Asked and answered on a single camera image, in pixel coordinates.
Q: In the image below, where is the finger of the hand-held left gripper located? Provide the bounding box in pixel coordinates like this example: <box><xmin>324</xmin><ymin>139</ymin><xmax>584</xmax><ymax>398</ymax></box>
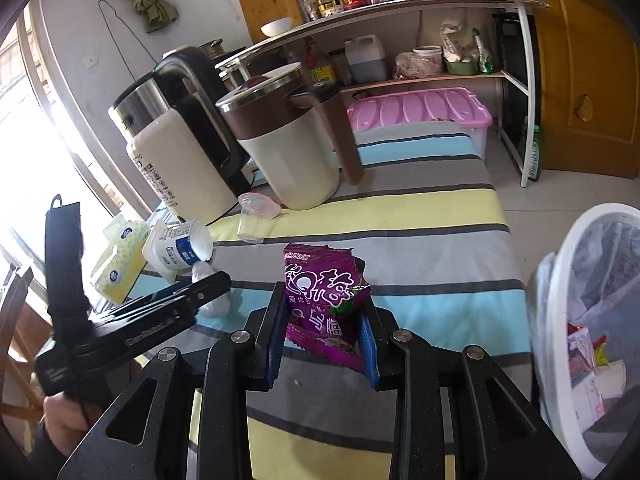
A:
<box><xmin>129</xmin><ymin>270</ymin><xmax>232</xmax><ymax>319</ymax></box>
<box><xmin>94</xmin><ymin>281</ymin><xmax>194</xmax><ymax>312</ymax></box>

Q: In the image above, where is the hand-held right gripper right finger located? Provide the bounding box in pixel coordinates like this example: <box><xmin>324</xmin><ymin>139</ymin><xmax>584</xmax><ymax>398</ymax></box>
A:
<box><xmin>357</xmin><ymin>285</ymin><xmax>583</xmax><ymax>480</ymax></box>

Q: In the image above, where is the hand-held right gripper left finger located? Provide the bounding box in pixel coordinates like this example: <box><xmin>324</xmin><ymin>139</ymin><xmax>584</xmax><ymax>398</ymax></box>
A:
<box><xmin>57</xmin><ymin>282</ymin><xmax>291</xmax><ymax>480</ymax></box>

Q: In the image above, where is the clear plastic wrap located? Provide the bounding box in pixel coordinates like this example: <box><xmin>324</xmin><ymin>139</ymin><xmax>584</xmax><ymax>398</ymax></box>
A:
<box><xmin>190</xmin><ymin>260</ymin><xmax>233</xmax><ymax>318</ymax></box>

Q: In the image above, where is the purple snack packet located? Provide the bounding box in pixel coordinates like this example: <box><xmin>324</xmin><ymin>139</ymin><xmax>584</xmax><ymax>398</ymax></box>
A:
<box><xmin>282</xmin><ymin>242</ymin><xmax>373</xmax><ymax>373</ymax></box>

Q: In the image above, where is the white bin with plastic liner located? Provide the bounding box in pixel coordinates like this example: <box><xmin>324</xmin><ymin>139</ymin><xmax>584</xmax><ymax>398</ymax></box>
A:
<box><xmin>530</xmin><ymin>202</ymin><xmax>640</xmax><ymax>478</ymax></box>

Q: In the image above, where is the person's left hand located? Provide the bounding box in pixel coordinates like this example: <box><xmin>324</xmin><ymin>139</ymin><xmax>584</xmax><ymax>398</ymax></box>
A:
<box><xmin>42</xmin><ymin>392</ymin><xmax>98</xmax><ymax>456</ymax></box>

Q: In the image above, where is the yellow tissue pack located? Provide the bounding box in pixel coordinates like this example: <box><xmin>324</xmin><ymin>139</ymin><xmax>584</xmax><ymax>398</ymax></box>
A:
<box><xmin>89</xmin><ymin>212</ymin><xmax>153</xmax><ymax>303</ymax></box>

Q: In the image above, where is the white yogurt cup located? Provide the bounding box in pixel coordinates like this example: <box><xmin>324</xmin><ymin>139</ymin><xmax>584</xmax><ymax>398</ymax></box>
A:
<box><xmin>145</xmin><ymin>219</ymin><xmax>215</xmax><ymax>281</ymax></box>

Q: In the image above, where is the wooden chair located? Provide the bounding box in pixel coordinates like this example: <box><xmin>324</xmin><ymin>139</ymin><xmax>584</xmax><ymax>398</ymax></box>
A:
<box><xmin>0</xmin><ymin>265</ymin><xmax>51</xmax><ymax>426</ymax></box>

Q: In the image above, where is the clear pink plastic cup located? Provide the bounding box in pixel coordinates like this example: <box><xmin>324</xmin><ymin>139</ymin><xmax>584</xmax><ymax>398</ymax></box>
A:
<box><xmin>237</xmin><ymin>191</ymin><xmax>283</xmax><ymax>220</ymax></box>

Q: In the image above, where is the black steel electric kettle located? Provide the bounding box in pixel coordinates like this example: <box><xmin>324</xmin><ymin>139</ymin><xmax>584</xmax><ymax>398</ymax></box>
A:
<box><xmin>109</xmin><ymin>45</ymin><xmax>253</xmax><ymax>223</ymax></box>

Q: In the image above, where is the cream and brown jug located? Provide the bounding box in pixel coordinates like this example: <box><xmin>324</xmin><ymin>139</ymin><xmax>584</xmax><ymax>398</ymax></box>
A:
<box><xmin>216</xmin><ymin>62</ymin><xmax>366</xmax><ymax>211</ymax></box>

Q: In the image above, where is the pink lidded storage box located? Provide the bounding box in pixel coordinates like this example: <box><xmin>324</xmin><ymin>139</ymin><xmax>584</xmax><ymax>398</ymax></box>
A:
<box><xmin>347</xmin><ymin>87</ymin><xmax>493</xmax><ymax>161</ymax></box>

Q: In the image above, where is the brown sauce bottle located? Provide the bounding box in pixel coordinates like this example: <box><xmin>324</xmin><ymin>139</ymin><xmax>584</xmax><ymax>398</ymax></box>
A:
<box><xmin>305</xmin><ymin>37</ymin><xmax>336</xmax><ymax>83</ymax></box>

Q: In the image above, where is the dark jar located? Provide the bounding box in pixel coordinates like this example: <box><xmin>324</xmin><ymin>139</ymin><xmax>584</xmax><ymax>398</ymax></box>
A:
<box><xmin>330</xmin><ymin>49</ymin><xmax>353</xmax><ymax>86</ymax></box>

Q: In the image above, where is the white bowl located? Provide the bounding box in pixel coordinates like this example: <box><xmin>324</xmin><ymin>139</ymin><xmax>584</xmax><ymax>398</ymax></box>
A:
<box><xmin>260</xmin><ymin>16</ymin><xmax>293</xmax><ymax>38</ymax></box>

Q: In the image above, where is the white plastic jerrycan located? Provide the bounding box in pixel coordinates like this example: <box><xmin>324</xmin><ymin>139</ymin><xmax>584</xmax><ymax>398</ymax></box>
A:
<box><xmin>345</xmin><ymin>34</ymin><xmax>388</xmax><ymax>83</ymax></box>

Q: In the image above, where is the clear plastic bag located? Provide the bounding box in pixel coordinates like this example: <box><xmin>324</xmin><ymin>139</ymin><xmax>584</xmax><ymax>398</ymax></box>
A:
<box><xmin>395</xmin><ymin>52</ymin><xmax>431</xmax><ymax>80</ymax></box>

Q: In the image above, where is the green bowl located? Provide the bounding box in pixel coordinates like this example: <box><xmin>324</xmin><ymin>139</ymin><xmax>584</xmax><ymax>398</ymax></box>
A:
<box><xmin>445</xmin><ymin>57</ymin><xmax>478</xmax><ymax>76</ymax></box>

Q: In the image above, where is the white plastic tub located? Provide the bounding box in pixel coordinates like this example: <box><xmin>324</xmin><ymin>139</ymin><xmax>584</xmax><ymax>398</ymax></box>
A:
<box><xmin>412</xmin><ymin>45</ymin><xmax>445</xmax><ymax>75</ymax></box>

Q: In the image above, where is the green packet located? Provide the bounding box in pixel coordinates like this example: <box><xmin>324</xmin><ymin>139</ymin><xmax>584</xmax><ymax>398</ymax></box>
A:
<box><xmin>477</xmin><ymin>35</ymin><xmax>496</xmax><ymax>73</ymax></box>

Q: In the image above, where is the white plastic bag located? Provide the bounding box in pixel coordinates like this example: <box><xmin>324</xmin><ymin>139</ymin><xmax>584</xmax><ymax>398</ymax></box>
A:
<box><xmin>440</xmin><ymin>17</ymin><xmax>481</xmax><ymax>61</ymax></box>

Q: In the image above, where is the white kitchen shelf unit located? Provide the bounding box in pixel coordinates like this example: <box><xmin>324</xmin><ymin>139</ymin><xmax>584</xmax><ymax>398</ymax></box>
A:
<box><xmin>215</xmin><ymin>0</ymin><xmax>551</xmax><ymax>188</ymax></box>

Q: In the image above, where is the wooden door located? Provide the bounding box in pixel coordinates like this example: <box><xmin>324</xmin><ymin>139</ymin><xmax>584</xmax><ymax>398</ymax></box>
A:
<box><xmin>520</xmin><ymin>0</ymin><xmax>640</xmax><ymax>181</ymax></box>

